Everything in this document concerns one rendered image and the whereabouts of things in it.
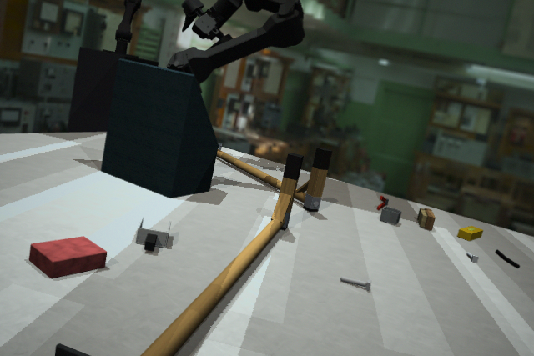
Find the red rectangular block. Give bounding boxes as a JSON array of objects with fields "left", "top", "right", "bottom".
[{"left": 29, "top": 236, "right": 107, "bottom": 278}]

